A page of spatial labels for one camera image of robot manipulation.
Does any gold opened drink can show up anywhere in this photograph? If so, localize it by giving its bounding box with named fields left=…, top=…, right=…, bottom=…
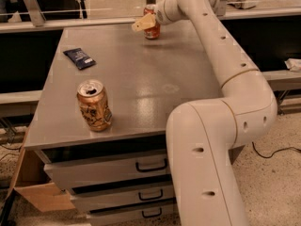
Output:
left=77, top=79, right=112, bottom=132

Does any blue rxbar blueberry wrapper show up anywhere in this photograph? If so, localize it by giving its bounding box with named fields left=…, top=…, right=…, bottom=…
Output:
left=63, top=48, right=96, bottom=70

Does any bottom grey drawer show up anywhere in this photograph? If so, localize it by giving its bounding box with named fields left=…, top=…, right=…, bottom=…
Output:
left=87, top=201, right=177, bottom=226

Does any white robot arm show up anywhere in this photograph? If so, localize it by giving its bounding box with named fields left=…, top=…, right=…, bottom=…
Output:
left=151, top=0, right=277, bottom=226

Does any cardboard box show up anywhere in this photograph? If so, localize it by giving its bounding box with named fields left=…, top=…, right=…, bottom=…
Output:
left=8, top=135, right=74, bottom=213

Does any red coke can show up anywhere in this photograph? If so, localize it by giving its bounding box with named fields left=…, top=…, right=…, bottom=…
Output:
left=143, top=4, right=160, bottom=40

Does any grey drawer cabinet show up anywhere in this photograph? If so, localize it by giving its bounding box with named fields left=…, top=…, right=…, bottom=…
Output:
left=25, top=22, right=222, bottom=215

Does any grey metal railing frame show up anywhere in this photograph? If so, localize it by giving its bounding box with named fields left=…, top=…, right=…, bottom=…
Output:
left=0, top=0, right=301, bottom=33

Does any black floor cable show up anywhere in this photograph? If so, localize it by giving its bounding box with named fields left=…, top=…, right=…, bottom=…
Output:
left=251, top=141, right=301, bottom=159

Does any top grey drawer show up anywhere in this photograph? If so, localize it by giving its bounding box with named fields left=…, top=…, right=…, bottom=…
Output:
left=44, top=150, right=170, bottom=190

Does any grey drawer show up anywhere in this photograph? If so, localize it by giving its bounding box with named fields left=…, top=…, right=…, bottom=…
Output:
left=87, top=201, right=177, bottom=226
left=44, top=150, right=170, bottom=190
left=71, top=181, right=174, bottom=212

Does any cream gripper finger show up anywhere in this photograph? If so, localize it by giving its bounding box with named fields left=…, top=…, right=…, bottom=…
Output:
left=132, top=13, right=156, bottom=32

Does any middle grey drawer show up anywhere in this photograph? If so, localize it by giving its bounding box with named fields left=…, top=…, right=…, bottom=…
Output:
left=71, top=181, right=174, bottom=212

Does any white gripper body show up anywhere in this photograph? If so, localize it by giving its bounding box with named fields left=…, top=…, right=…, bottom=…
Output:
left=154, top=0, right=186, bottom=25

